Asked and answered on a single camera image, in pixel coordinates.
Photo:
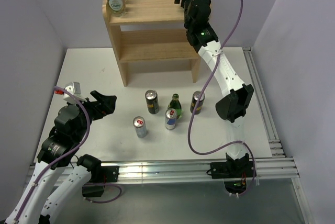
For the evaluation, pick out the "red bull can blue silver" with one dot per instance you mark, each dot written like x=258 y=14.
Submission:
x=140 y=126

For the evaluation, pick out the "black yellow soda can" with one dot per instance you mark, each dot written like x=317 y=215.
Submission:
x=152 y=101

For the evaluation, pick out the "red bull can red tab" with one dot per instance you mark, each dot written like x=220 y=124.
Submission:
x=170 y=118

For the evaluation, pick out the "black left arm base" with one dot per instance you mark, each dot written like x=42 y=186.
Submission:
x=94 y=183

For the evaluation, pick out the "green bottle gold cap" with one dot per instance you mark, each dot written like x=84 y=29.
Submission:
x=175 y=104

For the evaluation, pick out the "wooden shelf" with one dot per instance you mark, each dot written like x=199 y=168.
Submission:
x=148 y=32

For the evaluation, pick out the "black yellow can right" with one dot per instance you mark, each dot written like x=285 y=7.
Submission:
x=197 y=102

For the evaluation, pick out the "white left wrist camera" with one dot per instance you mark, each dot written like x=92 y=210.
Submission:
x=74 y=89

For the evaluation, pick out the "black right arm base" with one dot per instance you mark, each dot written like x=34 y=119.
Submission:
x=234 y=173

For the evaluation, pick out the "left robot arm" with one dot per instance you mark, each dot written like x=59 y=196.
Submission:
x=40 y=203

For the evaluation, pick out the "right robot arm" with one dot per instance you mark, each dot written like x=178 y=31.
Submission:
x=236 y=95

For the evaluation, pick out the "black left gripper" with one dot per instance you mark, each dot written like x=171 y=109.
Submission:
x=107 y=103

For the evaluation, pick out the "aluminium rail frame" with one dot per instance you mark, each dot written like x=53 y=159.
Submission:
x=162 y=180

